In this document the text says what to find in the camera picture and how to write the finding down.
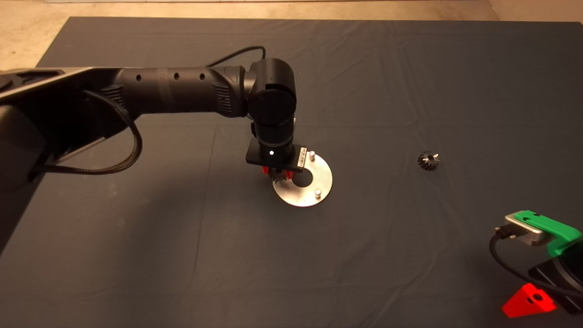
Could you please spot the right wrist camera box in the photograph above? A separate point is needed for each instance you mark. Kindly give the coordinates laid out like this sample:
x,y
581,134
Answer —
x,y
524,228

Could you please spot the dark bevel gear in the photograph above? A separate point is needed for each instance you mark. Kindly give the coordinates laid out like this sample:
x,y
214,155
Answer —
x,y
428,161

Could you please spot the right green camera mount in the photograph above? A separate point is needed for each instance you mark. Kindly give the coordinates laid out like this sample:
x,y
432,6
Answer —
x,y
553,228

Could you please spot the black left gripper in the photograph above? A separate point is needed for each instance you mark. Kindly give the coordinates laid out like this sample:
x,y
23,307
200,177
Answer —
x,y
275,158

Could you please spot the round metal carrier plate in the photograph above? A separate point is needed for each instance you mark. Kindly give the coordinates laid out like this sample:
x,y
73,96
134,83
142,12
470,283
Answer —
x,y
309,197

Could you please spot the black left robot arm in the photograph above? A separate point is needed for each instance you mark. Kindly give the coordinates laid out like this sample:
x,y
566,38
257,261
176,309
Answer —
x,y
177,91

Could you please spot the dark grey table cloth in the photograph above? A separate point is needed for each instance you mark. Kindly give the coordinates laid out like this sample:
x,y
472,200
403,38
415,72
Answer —
x,y
410,91

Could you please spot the steel spur gear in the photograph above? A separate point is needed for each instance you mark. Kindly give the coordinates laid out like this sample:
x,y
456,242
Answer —
x,y
278,176

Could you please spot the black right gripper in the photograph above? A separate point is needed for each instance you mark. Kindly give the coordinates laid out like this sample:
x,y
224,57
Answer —
x,y
567,274

